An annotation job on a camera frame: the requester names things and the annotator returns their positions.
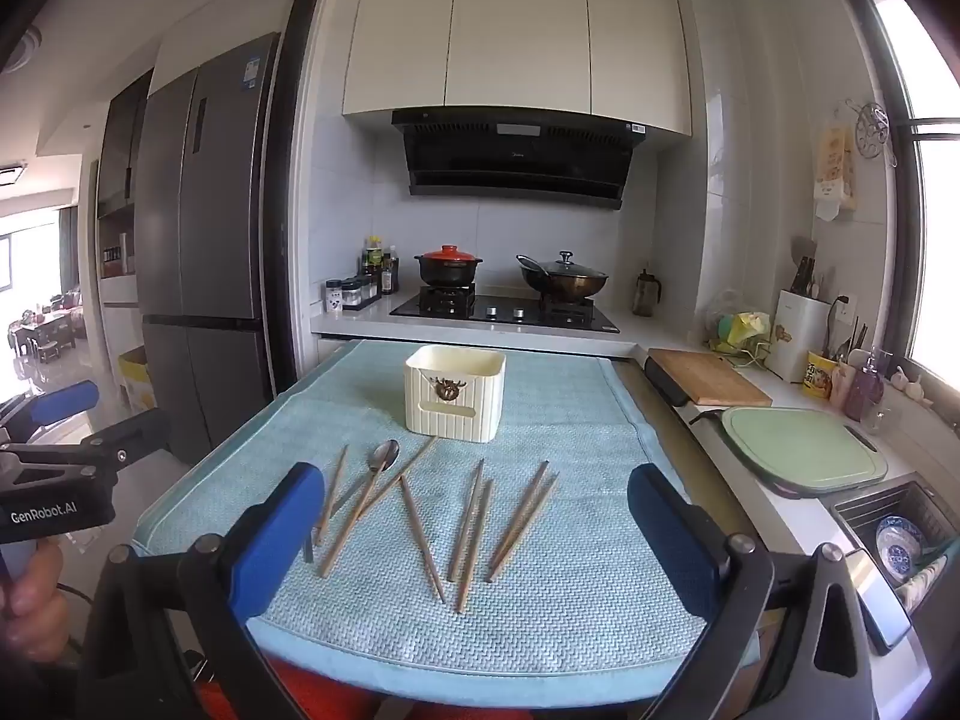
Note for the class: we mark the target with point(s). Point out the teal woven towel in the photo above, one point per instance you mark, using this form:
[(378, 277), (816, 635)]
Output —
[(525, 615)]

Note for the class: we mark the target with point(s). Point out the red stool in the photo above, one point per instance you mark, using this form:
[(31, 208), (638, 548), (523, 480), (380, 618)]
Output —
[(315, 694)]

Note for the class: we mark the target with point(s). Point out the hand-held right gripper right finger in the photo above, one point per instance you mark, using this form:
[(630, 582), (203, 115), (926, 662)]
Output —
[(667, 532)]

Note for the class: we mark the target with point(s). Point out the dark wall cabinet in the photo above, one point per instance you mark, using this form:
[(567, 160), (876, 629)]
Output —
[(120, 187)]

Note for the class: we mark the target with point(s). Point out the green cutting board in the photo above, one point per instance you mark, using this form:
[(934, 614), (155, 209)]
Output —
[(802, 454)]

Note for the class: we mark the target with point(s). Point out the black gas cooktop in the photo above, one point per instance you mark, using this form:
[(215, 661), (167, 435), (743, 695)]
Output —
[(495, 311)]

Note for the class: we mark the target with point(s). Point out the white label spice jar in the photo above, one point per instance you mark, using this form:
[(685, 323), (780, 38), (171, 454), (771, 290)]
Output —
[(334, 298)]

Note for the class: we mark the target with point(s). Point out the wok with glass lid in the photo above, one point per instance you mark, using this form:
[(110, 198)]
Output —
[(562, 281)]

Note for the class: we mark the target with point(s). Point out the white wall cabinet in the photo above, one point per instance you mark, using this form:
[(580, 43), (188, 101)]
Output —
[(517, 37)]

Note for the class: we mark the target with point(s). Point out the garlic bulbs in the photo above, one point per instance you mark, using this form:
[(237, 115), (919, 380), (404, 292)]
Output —
[(910, 384)]

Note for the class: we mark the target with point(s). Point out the pink cup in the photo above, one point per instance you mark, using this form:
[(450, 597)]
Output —
[(844, 386)]

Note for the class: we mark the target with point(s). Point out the dark sauce bottle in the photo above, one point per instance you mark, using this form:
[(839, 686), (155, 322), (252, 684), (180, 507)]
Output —
[(388, 277)]

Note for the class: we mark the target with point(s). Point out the black pot with red lid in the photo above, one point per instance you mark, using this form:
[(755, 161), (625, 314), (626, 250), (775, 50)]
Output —
[(450, 270)]

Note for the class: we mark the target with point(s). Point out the purple soap dispenser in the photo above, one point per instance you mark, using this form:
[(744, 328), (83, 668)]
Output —
[(868, 391)]

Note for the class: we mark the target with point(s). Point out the hanging metal trivet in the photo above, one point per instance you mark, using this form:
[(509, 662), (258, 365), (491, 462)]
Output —
[(871, 127)]

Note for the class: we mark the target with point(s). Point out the wooden cutting board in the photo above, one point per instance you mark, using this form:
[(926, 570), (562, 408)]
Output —
[(709, 379)]

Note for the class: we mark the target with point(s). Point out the yellow cardboard box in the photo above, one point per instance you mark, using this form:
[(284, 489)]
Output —
[(136, 382)]

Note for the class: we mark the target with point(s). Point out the metal spoon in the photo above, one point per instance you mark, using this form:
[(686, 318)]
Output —
[(384, 456)]

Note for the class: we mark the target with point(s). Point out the grey refrigerator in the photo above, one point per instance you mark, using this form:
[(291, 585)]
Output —
[(217, 240)]

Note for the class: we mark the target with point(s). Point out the black range hood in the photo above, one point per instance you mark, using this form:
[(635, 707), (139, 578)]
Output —
[(517, 157)]

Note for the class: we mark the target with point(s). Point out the white knife holder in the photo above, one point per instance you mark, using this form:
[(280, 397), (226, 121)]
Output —
[(796, 337)]

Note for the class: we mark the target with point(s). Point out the kitchen sink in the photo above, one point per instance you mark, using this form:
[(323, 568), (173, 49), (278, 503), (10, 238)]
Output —
[(877, 502)]

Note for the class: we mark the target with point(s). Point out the person's left hand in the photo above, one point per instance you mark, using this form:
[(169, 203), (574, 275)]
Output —
[(37, 596)]

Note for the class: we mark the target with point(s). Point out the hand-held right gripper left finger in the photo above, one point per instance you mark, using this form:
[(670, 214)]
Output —
[(277, 532)]

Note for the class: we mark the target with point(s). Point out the dining table with chairs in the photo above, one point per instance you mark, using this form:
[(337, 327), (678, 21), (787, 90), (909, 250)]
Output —
[(45, 334)]

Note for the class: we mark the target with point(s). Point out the wooden chopstick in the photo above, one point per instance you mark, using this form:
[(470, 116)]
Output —
[(331, 493), (421, 540), (405, 472), (466, 517), (346, 529), (523, 527), (519, 514), (474, 546)]

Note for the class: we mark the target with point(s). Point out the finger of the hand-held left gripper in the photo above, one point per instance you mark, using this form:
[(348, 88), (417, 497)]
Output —
[(64, 401), (131, 435)]

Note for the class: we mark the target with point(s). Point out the rack of spice jars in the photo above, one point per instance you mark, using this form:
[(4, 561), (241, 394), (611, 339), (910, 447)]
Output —
[(360, 292)]

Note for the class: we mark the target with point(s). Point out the cream utensil holder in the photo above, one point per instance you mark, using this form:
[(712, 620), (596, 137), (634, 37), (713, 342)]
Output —
[(450, 405)]

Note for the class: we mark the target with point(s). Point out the yellow cup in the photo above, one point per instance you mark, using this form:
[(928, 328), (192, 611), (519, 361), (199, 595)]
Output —
[(820, 376)]

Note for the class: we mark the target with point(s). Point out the glass french press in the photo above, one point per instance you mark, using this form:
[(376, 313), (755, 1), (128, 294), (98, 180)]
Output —
[(645, 294)]

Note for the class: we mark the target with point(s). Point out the green label oil bottle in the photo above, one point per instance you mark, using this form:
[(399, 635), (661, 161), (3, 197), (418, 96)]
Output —
[(372, 259)]

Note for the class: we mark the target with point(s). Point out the window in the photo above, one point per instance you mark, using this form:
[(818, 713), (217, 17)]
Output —
[(930, 240)]

